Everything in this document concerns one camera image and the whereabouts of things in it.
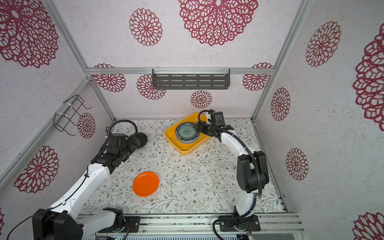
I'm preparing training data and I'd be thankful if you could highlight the small black plate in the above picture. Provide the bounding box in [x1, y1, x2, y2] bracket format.
[128, 133, 148, 149]

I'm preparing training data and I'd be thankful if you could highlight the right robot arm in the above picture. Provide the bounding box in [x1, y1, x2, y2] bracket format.
[196, 110, 270, 218]

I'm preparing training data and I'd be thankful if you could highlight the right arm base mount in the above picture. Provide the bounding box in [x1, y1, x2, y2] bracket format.
[219, 215, 261, 232]

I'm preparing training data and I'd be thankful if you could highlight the yellow plastic bin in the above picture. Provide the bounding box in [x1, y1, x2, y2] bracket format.
[165, 113, 210, 156]

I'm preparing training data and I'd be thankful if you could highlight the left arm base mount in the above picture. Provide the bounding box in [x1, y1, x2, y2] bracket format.
[98, 216, 141, 234]

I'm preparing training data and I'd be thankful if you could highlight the black wire rack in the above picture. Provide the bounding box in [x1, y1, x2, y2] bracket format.
[53, 95, 91, 137]

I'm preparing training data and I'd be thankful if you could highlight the grey wall shelf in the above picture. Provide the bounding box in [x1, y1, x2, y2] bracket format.
[152, 69, 231, 90]

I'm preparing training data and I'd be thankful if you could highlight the orange plate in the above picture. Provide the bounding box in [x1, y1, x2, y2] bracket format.
[133, 172, 160, 197]

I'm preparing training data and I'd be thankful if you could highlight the teal patterned plate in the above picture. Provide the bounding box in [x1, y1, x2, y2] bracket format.
[175, 122, 200, 140]

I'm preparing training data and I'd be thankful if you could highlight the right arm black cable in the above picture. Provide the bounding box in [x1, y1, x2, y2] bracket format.
[197, 109, 263, 240]

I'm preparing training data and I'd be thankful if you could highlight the green rim plate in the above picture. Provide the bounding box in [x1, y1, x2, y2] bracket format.
[177, 138, 199, 144]

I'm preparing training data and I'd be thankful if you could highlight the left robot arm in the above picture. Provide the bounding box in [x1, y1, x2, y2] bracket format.
[32, 133, 148, 240]

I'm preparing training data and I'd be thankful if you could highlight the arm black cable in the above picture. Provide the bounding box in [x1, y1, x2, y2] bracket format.
[197, 109, 263, 240]
[6, 119, 139, 240]

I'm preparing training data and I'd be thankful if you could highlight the aluminium front rail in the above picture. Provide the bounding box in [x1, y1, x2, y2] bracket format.
[52, 212, 306, 240]

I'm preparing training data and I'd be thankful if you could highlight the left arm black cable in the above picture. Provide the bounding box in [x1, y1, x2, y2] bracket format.
[6, 119, 139, 240]

